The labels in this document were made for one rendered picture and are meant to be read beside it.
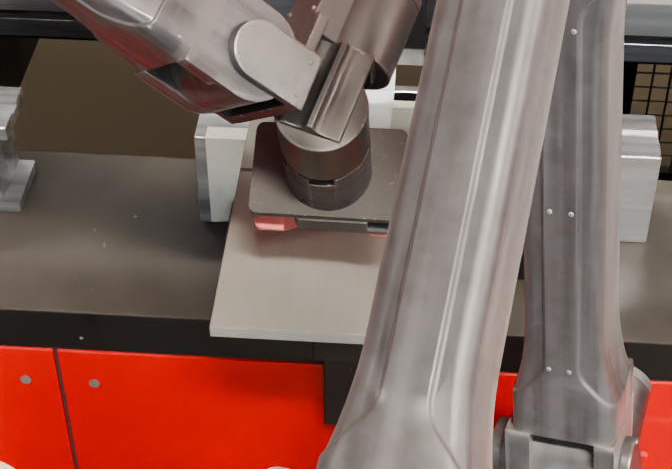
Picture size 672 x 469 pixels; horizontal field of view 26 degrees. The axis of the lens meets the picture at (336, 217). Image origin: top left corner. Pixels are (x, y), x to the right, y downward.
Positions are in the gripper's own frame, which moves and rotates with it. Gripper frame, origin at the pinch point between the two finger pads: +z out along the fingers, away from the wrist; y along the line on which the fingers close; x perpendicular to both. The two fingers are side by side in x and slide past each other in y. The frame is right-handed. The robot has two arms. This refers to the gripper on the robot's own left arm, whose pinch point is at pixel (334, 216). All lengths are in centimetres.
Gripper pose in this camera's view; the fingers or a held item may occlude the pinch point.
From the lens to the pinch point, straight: 105.0
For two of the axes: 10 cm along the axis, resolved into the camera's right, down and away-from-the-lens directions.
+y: -10.0, -0.6, 0.7
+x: -0.8, 9.4, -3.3
